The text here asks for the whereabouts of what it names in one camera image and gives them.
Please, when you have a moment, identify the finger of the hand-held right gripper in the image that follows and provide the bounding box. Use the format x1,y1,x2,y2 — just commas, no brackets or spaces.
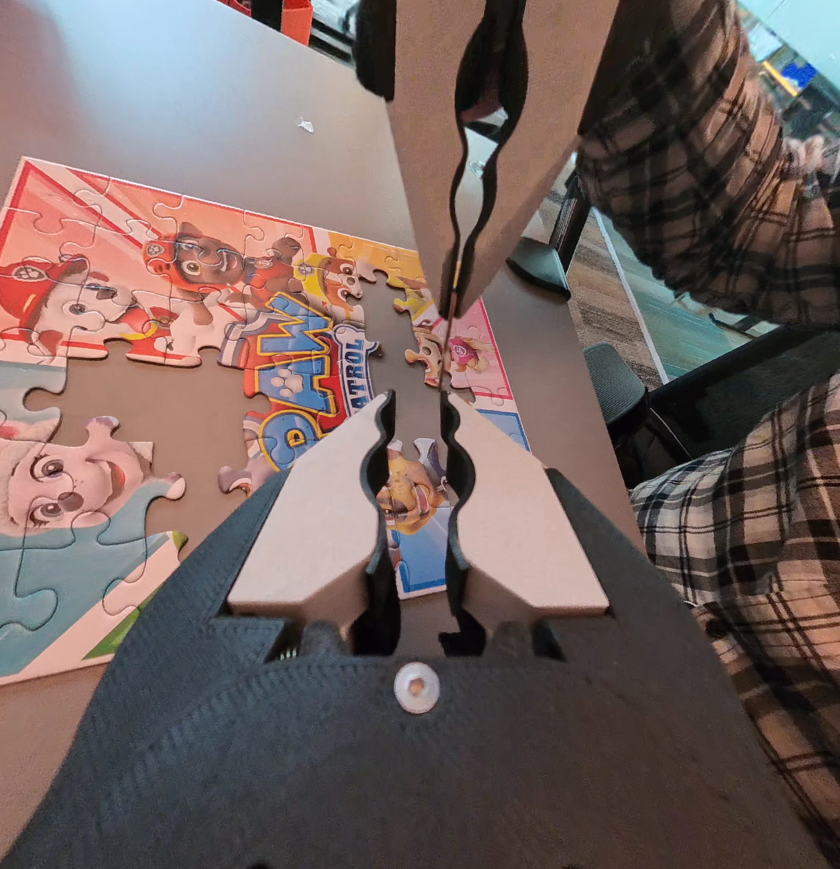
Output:
452,0,622,320
386,0,489,320

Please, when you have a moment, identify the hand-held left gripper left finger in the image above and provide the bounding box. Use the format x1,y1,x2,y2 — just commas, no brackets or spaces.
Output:
226,389,400,656

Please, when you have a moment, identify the person's plaid shirt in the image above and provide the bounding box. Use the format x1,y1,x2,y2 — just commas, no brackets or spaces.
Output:
629,363,840,869

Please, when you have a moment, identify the person's right forearm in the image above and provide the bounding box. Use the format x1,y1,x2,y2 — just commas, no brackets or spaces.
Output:
574,0,840,335

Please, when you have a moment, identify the partly assembled cartoon jigsaw puzzle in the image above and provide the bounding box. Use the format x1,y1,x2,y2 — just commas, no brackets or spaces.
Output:
0,156,532,690

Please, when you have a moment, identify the cardboard puzzle piece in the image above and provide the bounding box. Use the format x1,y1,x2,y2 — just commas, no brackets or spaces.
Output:
436,258,456,410

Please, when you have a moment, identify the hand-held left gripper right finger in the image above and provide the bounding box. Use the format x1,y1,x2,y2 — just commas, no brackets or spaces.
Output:
439,390,611,656

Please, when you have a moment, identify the red storage crate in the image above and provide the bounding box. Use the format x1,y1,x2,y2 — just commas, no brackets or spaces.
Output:
219,0,313,47

